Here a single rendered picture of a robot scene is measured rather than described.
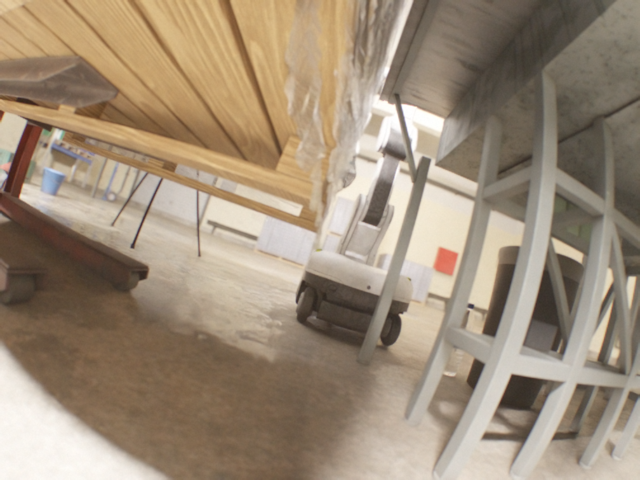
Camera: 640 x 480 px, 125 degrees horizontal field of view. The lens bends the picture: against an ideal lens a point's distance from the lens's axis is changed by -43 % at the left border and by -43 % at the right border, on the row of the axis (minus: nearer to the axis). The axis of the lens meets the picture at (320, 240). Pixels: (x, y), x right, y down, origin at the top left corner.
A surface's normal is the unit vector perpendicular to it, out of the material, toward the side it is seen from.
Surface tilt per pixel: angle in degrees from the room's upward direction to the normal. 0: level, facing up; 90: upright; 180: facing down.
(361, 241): 125
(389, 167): 96
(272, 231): 88
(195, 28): 178
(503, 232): 90
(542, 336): 90
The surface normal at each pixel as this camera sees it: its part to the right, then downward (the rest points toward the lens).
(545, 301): -0.43, -0.14
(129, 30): -0.34, 0.94
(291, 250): 0.04, -0.09
